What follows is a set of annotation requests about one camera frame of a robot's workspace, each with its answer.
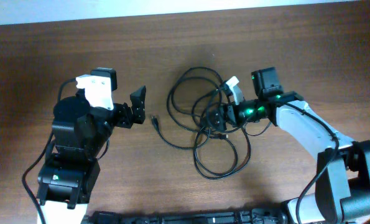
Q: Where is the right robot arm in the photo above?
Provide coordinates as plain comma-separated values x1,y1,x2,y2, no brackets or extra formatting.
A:
206,67,370,223

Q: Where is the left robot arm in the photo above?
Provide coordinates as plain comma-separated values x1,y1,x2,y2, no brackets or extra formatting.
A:
37,86,146,223

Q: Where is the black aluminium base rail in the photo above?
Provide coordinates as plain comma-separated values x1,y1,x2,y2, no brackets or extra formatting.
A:
81,208,289,224

